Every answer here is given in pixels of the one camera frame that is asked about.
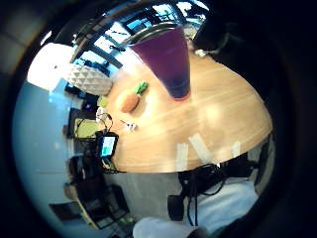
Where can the white tape strip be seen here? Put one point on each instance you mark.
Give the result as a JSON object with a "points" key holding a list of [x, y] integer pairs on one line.
{"points": [[201, 148], [236, 149], [181, 156]]}

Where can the black box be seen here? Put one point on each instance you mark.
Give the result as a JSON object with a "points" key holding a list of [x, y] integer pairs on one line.
{"points": [[175, 207]]}

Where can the black office chair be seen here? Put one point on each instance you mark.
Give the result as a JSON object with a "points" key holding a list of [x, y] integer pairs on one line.
{"points": [[95, 198]]}

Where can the the person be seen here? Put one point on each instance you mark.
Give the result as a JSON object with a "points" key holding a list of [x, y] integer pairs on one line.
{"points": [[228, 203]]}

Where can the small white clip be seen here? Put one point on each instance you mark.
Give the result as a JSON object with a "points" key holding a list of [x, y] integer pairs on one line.
{"points": [[131, 126]]}

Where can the yellow-green seat chair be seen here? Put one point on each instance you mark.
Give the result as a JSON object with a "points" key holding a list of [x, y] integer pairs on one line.
{"points": [[84, 129]]}

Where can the black device with lit screen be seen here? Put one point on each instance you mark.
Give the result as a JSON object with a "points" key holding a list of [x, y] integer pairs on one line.
{"points": [[107, 145]]}

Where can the purple tapered tumbler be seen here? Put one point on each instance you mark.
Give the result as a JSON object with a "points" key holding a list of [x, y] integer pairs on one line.
{"points": [[168, 59]]}

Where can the orange toy carrot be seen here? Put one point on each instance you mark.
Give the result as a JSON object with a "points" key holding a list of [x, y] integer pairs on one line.
{"points": [[130, 101]]}

